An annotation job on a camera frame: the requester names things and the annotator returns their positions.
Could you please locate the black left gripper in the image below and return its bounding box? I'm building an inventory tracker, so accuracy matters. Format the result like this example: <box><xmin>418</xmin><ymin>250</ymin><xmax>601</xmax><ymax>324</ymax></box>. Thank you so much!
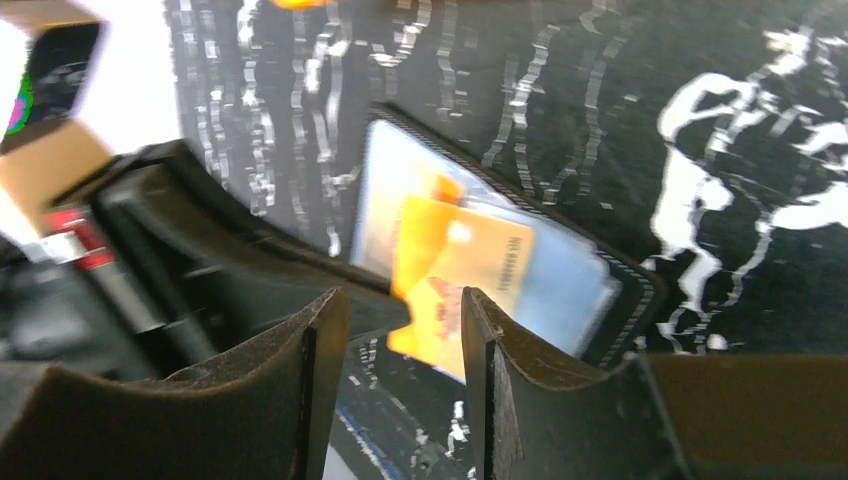
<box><xmin>1</xmin><ymin>140</ymin><xmax>410</xmax><ymax>381</ymax></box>

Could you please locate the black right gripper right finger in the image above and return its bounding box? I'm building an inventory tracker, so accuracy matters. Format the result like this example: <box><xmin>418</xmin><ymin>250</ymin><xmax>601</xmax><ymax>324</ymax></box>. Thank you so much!
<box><xmin>461</xmin><ymin>288</ymin><xmax>847</xmax><ymax>479</ymax></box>

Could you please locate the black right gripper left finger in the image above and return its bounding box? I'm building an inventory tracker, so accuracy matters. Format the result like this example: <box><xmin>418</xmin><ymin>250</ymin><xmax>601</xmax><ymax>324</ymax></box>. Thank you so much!
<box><xmin>1</xmin><ymin>288</ymin><xmax>351</xmax><ymax>479</ymax></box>

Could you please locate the black leather card holder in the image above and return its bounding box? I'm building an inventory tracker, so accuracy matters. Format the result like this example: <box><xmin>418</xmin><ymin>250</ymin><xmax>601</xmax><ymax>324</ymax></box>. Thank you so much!
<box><xmin>350</xmin><ymin>103</ymin><xmax>663</xmax><ymax>369</ymax></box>

